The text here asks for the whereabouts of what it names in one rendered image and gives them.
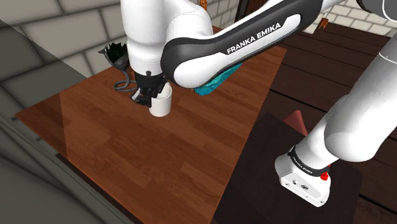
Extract teal cloth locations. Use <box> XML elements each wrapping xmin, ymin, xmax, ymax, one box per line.
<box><xmin>194</xmin><ymin>63</ymin><xmax>243</xmax><ymax>97</ymax></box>

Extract dark wooden door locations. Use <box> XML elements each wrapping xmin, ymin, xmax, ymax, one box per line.
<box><xmin>233</xmin><ymin>0</ymin><xmax>271</xmax><ymax>23</ymax></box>

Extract dark plant on curled stand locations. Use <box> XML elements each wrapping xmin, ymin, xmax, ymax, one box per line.
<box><xmin>98</xmin><ymin>42</ymin><xmax>138</xmax><ymax>92</ymax></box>

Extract white cup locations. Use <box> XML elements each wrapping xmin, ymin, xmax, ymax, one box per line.
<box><xmin>148</xmin><ymin>81</ymin><xmax>173</xmax><ymax>118</ymax></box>

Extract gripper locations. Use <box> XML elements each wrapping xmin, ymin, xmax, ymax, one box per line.
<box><xmin>131</xmin><ymin>71</ymin><xmax>167</xmax><ymax>108</ymax></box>

